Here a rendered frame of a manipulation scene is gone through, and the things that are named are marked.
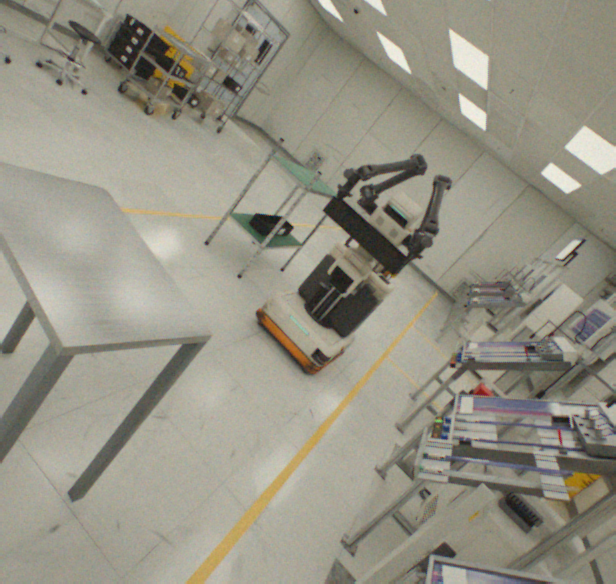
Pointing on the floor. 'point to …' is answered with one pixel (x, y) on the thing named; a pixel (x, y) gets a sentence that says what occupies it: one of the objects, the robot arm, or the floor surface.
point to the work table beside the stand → (86, 297)
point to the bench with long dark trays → (60, 10)
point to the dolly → (125, 55)
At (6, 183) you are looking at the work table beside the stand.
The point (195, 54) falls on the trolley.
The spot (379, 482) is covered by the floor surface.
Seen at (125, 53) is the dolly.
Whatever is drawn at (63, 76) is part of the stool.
